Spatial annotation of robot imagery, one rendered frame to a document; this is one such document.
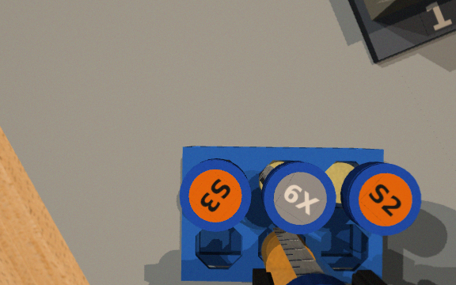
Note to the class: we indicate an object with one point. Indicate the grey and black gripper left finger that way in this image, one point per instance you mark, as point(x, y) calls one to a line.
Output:
point(261, 277)

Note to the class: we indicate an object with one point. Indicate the blue tube rack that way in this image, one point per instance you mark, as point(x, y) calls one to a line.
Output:
point(345, 245)

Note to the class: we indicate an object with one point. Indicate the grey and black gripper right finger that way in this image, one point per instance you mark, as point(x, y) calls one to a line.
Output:
point(366, 277)

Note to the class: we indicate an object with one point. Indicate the blue tube cap with orange s2 dot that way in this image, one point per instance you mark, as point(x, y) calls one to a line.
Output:
point(381, 198)

